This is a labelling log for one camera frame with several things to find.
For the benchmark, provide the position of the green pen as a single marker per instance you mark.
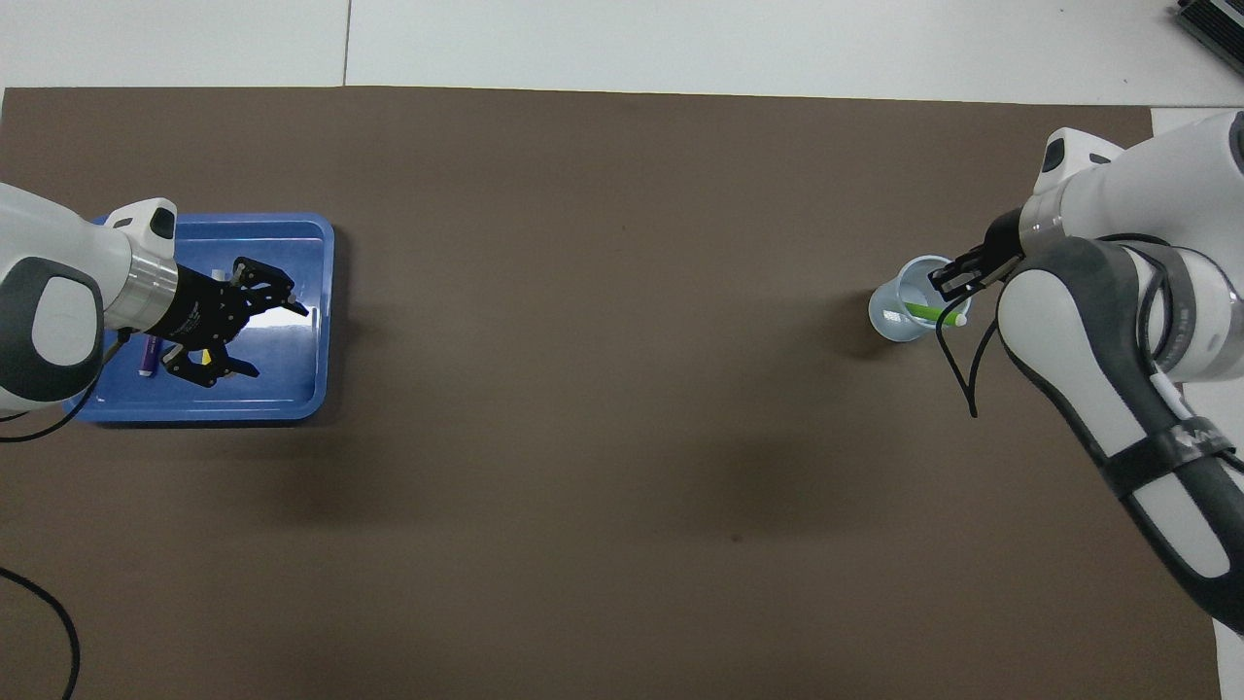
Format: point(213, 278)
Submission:
point(928, 312)

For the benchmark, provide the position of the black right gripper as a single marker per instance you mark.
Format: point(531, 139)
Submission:
point(1006, 243)

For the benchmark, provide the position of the brown table mat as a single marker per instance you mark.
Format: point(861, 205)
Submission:
point(603, 437)

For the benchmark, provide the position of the grey ribbed device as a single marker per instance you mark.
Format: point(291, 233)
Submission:
point(1215, 24)

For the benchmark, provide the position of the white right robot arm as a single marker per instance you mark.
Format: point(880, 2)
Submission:
point(1118, 321)

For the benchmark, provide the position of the blue plastic tray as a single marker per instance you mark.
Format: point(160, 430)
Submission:
point(282, 369)

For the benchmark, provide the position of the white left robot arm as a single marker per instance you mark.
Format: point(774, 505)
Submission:
point(58, 292)

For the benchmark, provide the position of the purple pen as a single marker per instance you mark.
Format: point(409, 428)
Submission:
point(150, 358)

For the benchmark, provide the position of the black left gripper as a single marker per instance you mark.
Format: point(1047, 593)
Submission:
point(194, 306)

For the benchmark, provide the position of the clear plastic cup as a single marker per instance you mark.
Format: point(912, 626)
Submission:
point(889, 316)

